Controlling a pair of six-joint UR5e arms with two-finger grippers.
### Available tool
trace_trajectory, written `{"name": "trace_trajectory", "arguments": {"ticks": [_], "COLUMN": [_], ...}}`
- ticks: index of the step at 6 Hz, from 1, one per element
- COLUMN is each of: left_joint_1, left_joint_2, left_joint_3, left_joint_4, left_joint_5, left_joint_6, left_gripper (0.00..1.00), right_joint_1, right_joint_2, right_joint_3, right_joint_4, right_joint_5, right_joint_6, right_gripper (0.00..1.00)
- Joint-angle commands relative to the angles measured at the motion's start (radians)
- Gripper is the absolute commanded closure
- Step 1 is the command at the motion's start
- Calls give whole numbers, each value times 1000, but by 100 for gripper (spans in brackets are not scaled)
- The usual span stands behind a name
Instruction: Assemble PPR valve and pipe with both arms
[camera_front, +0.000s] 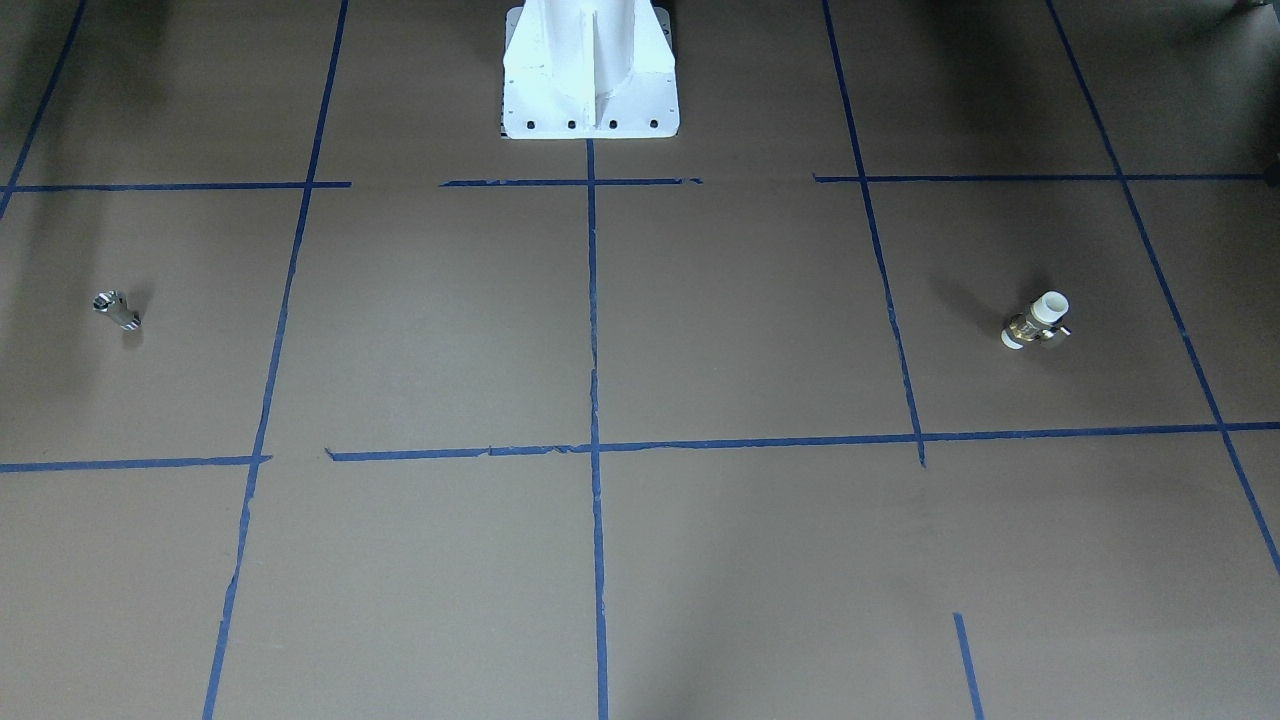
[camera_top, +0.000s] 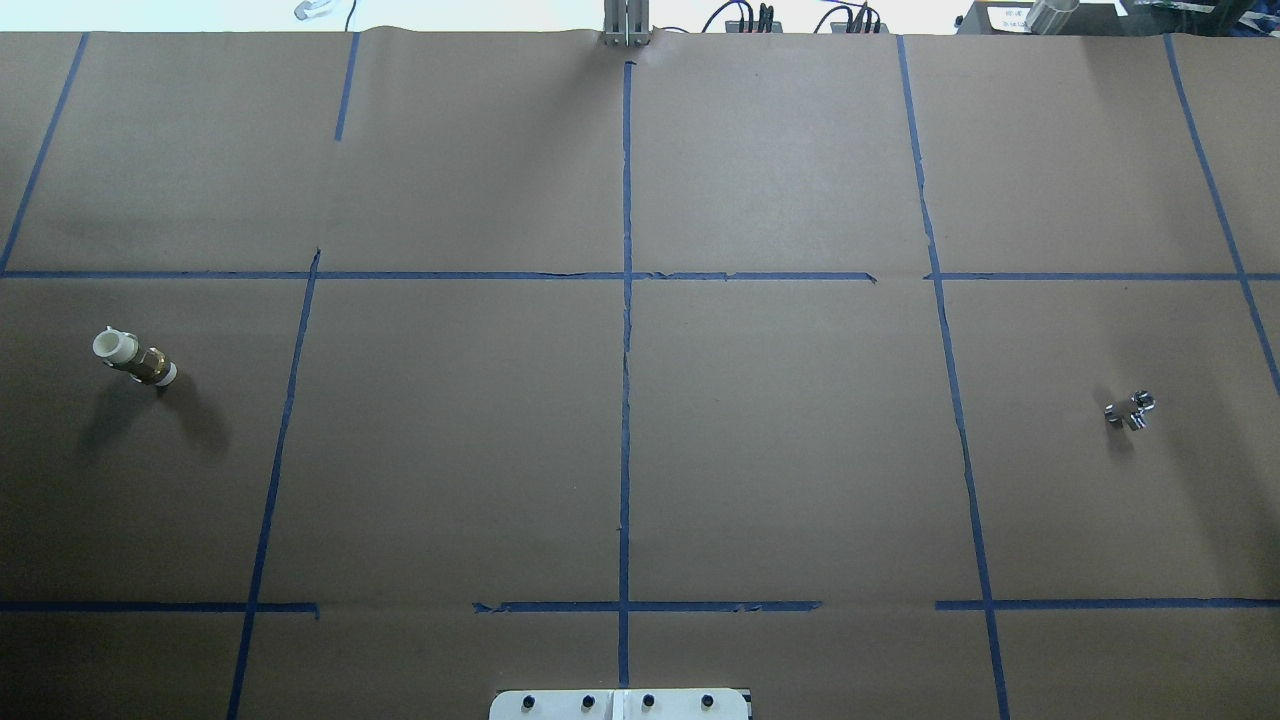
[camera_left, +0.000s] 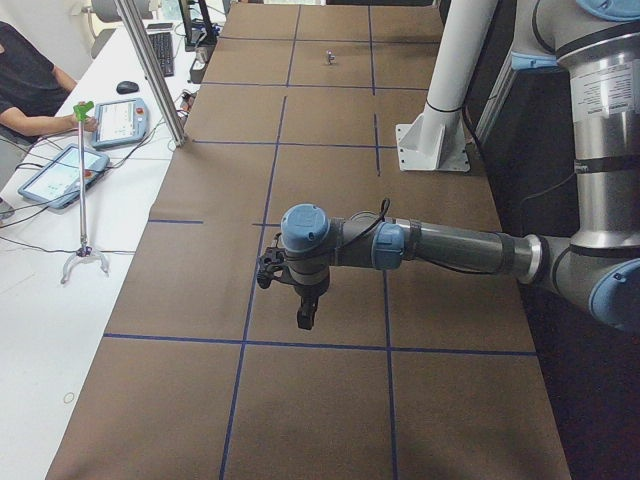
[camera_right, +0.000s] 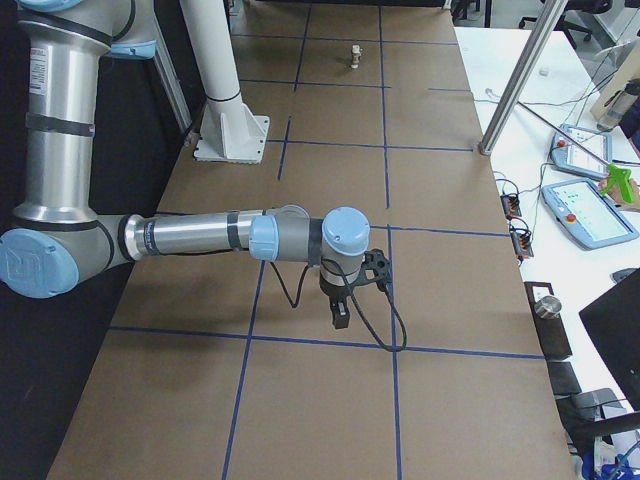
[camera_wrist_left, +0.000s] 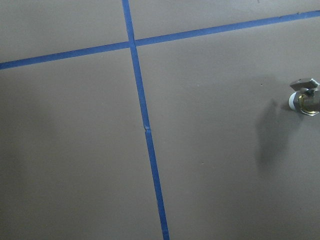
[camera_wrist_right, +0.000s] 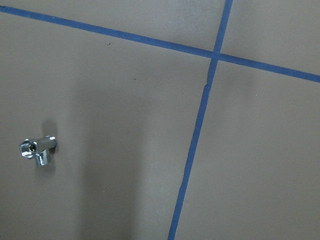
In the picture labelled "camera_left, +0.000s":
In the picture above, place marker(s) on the green handled reacher grabber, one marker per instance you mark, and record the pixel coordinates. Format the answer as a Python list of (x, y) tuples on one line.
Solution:
[(85, 251)]

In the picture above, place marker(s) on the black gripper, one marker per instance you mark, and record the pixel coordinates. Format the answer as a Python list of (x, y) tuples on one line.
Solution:
[(310, 290)]

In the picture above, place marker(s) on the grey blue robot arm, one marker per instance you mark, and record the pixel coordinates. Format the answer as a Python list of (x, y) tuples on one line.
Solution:
[(597, 268)]

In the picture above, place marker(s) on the far blue teach pendant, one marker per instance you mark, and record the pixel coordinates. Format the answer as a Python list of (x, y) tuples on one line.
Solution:
[(120, 123)]

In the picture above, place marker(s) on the person in black shirt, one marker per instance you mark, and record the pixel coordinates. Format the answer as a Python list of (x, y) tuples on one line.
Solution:
[(32, 89)]

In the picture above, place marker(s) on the blue teach pendant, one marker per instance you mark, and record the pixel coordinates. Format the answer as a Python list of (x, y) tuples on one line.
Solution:
[(120, 123), (57, 184)]

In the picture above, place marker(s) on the black computer mouse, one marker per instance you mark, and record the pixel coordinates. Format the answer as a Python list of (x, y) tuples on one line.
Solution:
[(127, 87)]

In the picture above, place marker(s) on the silver aluminium frame post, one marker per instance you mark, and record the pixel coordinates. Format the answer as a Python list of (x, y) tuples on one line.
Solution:
[(133, 23)]

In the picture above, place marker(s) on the near blue teach pendant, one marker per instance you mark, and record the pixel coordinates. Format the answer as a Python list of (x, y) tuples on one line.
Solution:
[(57, 184)]

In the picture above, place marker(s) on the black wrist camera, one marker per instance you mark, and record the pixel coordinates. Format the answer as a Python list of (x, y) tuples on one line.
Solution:
[(270, 267)]

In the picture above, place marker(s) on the black keyboard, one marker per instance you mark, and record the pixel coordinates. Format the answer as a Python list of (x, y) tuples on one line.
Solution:
[(162, 46)]

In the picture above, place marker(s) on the white camera mast post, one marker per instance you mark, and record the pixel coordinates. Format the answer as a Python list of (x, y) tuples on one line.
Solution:
[(435, 140)]

